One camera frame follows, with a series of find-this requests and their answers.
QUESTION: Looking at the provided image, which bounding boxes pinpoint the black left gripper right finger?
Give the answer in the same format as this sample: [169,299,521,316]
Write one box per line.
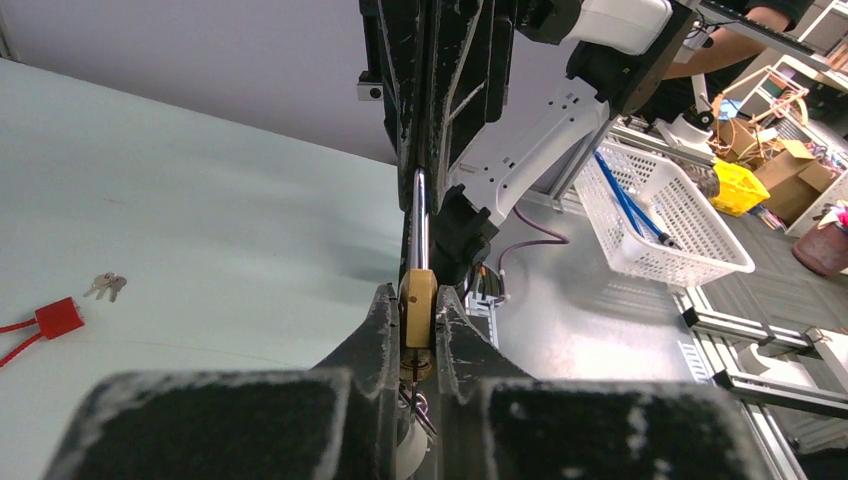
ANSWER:
[434,286,772,479]

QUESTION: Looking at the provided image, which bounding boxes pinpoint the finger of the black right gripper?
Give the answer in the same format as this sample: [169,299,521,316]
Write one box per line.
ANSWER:
[420,1,517,215]
[360,1,428,211]

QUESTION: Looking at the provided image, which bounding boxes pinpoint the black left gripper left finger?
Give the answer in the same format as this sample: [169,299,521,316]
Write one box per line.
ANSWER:
[45,284,399,479]

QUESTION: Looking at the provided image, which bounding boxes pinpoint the small padlock keys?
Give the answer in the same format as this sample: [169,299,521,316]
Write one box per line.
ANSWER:
[395,383,438,479]

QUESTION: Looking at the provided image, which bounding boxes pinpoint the small brass padlock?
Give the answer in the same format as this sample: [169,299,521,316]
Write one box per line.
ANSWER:
[401,168,438,386]

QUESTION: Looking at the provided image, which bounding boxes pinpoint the red lock small key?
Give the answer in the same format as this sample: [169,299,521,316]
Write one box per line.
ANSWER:
[83,272,128,303]

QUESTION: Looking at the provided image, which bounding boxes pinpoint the red cable lock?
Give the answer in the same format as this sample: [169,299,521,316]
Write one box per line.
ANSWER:
[1,297,85,368]

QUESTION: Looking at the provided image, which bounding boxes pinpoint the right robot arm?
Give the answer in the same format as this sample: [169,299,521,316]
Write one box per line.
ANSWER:
[359,1,698,285]

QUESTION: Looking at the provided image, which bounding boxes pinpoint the person forearm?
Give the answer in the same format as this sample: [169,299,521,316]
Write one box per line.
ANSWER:
[663,6,790,80]

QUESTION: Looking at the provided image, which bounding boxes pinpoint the white plastic basket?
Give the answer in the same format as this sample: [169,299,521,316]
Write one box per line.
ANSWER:
[574,141,755,288]

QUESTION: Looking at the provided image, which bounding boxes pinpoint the yellow object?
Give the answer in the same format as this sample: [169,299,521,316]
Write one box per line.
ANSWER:
[710,158,771,217]

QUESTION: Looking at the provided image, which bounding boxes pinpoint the storage shelf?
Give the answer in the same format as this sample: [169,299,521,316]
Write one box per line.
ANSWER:
[719,1,847,168]

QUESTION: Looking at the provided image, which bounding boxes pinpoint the cardboard box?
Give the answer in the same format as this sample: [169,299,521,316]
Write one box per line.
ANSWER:
[754,140,840,227]

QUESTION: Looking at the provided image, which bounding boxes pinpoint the brown round pot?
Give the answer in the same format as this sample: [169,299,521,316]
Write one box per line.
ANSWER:
[792,223,847,277]

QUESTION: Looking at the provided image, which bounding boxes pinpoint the blue-handled tool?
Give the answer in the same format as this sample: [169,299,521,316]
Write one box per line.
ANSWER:
[593,151,680,249]

